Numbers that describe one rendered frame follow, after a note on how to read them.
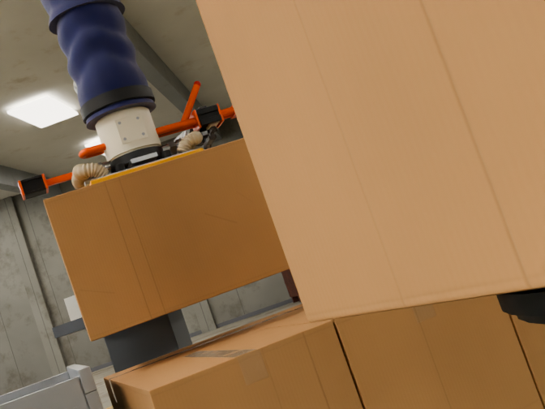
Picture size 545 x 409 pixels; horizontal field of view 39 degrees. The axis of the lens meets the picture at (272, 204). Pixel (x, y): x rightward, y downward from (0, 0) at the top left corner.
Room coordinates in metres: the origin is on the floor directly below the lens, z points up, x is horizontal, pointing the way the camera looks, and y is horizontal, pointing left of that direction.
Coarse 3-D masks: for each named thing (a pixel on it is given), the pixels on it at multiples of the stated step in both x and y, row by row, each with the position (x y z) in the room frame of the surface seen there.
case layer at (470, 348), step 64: (384, 320) 1.61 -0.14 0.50; (448, 320) 1.66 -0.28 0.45; (512, 320) 1.71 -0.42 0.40; (128, 384) 1.77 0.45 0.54; (192, 384) 1.47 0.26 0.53; (256, 384) 1.51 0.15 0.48; (320, 384) 1.55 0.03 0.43; (384, 384) 1.59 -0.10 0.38; (448, 384) 1.64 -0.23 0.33; (512, 384) 1.69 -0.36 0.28
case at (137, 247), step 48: (240, 144) 2.16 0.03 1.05; (96, 192) 2.05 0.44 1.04; (144, 192) 2.08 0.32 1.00; (192, 192) 2.11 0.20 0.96; (240, 192) 2.15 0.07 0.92; (96, 240) 2.03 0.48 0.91; (144, 240) 2.07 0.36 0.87; (192, 240) 2.10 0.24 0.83; (240, 240) 2.14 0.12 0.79; (96, 288) 2.02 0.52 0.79; (144, 288) 2.06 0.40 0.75; (192, 288) 2.09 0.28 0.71; (96, 336) 2.01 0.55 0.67
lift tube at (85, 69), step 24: (72, 24) 2.18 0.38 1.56; (96, 24) 2.18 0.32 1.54; (120, 24) 2.24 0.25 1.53; (72, 48) 2.18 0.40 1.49; (96, 48) 2.18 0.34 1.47; (120, 48) 2.20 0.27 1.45; (72, 72) 2.21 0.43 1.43; (96, 72) 2.17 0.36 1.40; (120, 72) 2.18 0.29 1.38; (96, 96) 2.18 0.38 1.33; (96, 120) 2.22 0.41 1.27
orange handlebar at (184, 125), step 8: (224, 112) 2.34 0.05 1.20; (232, 112) 2.35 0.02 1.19; (184, 120) 2.31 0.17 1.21; (192, 120) 2.31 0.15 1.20; (160, 128) 2.28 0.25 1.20; (168, 128) 2.28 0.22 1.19; (176, 128) 2.29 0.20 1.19; (184, 128) 2.34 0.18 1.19; (160, 136) 2.32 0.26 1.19; (104, 144) 2.22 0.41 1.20; (80, 152) 2.21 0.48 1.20; (88, 152) 2.20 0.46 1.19; (96, 152) 2.22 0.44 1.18; (64, 176) 2.45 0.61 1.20; (48, 184) 2.43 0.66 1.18
